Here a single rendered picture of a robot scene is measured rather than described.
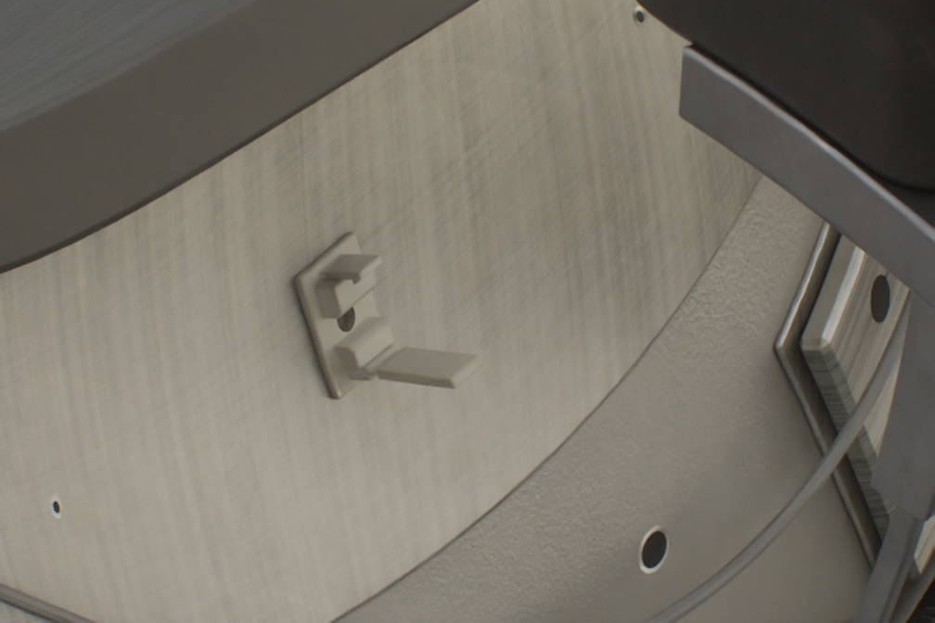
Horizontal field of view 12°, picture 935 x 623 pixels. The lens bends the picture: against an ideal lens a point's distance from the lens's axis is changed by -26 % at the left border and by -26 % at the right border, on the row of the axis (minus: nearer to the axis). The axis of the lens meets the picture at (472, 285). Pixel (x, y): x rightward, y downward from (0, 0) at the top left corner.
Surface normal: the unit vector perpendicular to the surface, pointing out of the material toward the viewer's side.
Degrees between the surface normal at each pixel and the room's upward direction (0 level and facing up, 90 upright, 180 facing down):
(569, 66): 90
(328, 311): 107
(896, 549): 96
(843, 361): 90
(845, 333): 90
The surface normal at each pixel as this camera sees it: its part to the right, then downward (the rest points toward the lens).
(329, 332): 0.79, 0.04
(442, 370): -0.22, -0.88
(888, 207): -0.69, 0.29
